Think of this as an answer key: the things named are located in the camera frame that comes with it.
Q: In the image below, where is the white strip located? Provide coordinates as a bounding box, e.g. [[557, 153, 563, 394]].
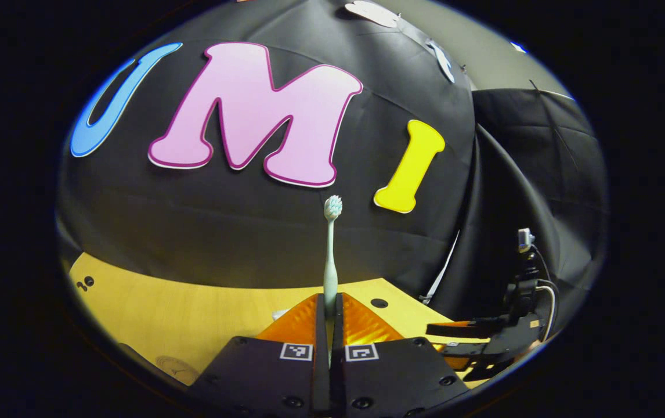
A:
[[422, 231, 461, 305]]

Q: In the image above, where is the wooden desktop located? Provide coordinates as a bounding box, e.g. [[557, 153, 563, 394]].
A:
[[68, 251, 519, 391]]

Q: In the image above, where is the pale green toothbrush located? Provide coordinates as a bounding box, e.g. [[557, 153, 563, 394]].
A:
[[322, 195, 344, 367]]

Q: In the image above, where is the round cork coaster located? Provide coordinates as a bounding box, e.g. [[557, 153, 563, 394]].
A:
[[154, 354, 201, 385]]

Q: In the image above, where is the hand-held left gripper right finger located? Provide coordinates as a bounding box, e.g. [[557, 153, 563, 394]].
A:
[[331, 292, 474, 416]]

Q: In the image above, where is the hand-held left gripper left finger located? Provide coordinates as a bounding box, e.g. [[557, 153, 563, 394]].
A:
[[189, 293, 331, 416]]

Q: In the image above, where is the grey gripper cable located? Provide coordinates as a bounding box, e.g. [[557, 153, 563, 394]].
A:
[[533, 247, 560, 343]]

